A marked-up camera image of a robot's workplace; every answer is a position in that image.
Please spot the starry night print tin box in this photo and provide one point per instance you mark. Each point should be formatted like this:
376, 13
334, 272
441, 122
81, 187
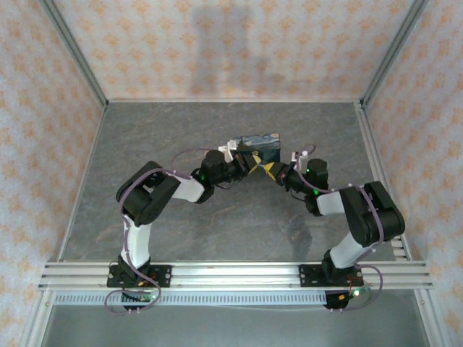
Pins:
260, 144

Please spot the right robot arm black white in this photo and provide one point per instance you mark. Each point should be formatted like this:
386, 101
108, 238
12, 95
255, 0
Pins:
372, 217

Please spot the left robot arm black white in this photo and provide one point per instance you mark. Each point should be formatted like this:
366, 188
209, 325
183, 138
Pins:
144, 195

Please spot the thin aluminium side strip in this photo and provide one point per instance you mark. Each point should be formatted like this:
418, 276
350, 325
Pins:
85, 173

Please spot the aluminium triple side rail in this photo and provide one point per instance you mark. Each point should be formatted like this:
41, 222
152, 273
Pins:
376, 162

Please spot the aluminium table edge rail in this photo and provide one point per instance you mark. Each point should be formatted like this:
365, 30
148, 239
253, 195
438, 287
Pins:
231, 99

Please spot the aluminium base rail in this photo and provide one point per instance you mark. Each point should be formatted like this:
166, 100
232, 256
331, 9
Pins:
235, 276

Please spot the aluminium corner post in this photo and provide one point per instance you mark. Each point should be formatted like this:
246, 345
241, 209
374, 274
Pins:
392, 54
74, 54

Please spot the aluminium frame leg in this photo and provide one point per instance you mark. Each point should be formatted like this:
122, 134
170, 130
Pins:
38, 318
428, 318

